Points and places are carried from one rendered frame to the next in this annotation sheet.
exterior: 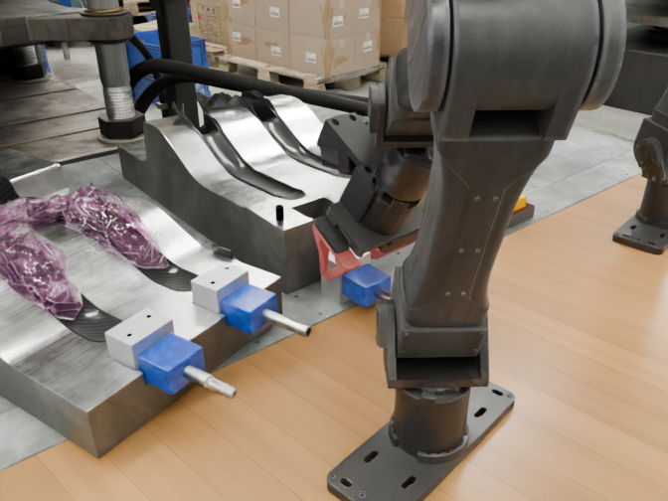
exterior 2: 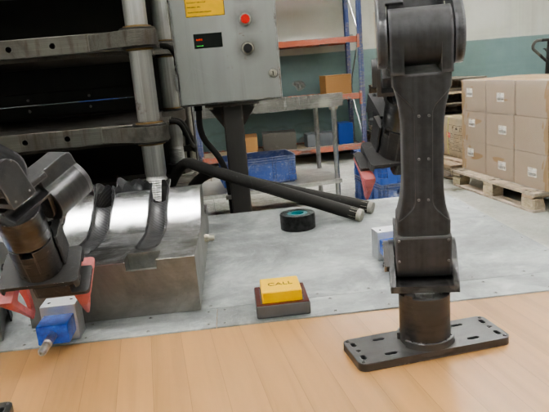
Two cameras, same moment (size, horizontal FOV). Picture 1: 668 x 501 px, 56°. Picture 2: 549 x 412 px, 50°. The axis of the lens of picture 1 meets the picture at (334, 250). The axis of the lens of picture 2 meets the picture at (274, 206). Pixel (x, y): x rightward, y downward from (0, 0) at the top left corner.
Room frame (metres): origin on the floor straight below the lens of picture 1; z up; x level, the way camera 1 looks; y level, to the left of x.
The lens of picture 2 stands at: (0.19, -0.75, 1.16)
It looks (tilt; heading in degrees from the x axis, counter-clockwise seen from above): 13 degrees down; 36
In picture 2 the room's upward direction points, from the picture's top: 5 degrees counter-clockwise
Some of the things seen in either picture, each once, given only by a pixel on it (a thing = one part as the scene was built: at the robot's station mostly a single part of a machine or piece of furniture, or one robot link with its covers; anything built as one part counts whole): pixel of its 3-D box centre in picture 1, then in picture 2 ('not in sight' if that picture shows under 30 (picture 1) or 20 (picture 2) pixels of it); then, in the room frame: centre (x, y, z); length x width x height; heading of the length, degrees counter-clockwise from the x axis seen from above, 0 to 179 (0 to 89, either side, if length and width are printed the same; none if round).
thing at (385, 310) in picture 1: (430, 341); not in sight; (0.42, -0.08, 0.90); 0.09 x 0.06 x 0.06; 92
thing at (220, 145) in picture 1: (257, 137); (125, 212); (0.91, 0.11, 0.92); 0.35 x 0.16 x 0.09; 39
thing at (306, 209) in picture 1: (318, 221); not in sight; (0.71, 0.02, 0.87); 0.05 x 0.05 x 0.04; 39
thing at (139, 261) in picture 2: not in sight; (143, 267); (0.78, -0.06, 0.87); 0.05 x 0.05 x 0.04; 39
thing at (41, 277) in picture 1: (42, 229); not in sight; (0.64, 0.33, 0.90); 0.26 x 0.18 x 0.08; 56
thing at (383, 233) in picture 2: not in sight; (396, 249); (1.12, -0.34, 0.83); 0.13 x 0.05 x 0.05; 44
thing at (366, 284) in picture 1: (372, 288); (54, 332); (0.62, -0.05, 0.83); 0.13 x 0.05 x 0.05; 40
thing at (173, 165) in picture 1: (259, 164); (135, 234); (0.93, 0.12, 0.87); 0.50 x 0.26 x 0.14; 39
